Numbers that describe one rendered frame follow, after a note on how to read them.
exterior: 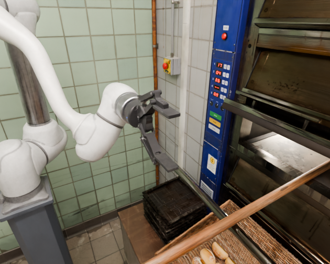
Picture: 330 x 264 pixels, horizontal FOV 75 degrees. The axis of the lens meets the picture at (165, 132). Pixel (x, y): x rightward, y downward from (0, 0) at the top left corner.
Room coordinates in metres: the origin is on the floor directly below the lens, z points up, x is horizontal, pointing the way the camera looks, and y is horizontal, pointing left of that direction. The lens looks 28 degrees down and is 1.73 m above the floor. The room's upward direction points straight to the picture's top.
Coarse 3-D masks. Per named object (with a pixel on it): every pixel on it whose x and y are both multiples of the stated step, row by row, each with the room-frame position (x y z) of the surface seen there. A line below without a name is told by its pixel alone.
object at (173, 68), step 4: (164, 60) 1.44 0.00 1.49; (168, 60) 1.40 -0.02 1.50; (172, 60) 1.38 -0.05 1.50; (176, 60) 1.39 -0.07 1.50; (180, 60) 1.40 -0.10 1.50; (168, 64) 1.40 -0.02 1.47; (172, 64) 1.38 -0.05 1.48; (176, 64) 1.39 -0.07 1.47; (168, 68) 1.40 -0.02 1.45; (172, 68) 1.38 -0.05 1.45; (176, 68) 1.39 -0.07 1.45; (164, 72) 1.45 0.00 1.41; (168, 72) 1.40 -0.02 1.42; (172, 72) 1.38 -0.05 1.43; (176, 72) 1.39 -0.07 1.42
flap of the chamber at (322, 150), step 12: (228, 108) 0.81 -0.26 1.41; (264, 108) 0.87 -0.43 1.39; (252, 120) 0.70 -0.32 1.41; (264, 120) 0.67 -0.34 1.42; (288, 120) 0.72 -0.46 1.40; (276, 132) 0.62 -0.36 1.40; (288, 132) 0.59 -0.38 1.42; (324, 132) 0.65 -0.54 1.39; (300, 144) 0.55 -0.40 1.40; (312, 144) 0.52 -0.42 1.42
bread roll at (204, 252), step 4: (204, 248) 0.73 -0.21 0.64; (200, 252) 0.71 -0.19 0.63; (204, 252) 0.70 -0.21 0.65; (208, 252) 0.70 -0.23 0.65; (212, 252) 0.70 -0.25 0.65; (204, 256) 0.68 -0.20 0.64; (208, 256) 0.68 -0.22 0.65; (212, 256) 0.68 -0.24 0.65; (204, 260) 0.67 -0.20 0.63; (208, 260) 0.66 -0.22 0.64; (212, 260) 0.66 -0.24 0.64
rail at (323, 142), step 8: (232, 104) 0.81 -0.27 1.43; (240, 104) 0.77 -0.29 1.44; (248, 112) 0.73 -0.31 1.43; (256, 112) 0.71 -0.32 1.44; (272, 120) 0.65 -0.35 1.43; (280, 120) 0.63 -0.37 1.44; (288, 128) 0.59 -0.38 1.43; (296, 128) 0.58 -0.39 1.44; (304, 136) 0.55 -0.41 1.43; (312, 136) 0.53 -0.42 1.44; (320, 136) 0.52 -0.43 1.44; (328, 144) 0.49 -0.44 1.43
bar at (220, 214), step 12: (180, 168) 0.73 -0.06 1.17; (192, 180) 0.65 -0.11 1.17; (204, 192) 0.59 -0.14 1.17; (216, 204) 0.53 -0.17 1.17; (228, 228) 0.45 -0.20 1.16; (240, 228) 0.44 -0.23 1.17; (240, 240) 0.41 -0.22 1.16; (252, 240) 0.40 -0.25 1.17; (252, 252) 0.37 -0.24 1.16; (264, 252) 0.36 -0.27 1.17
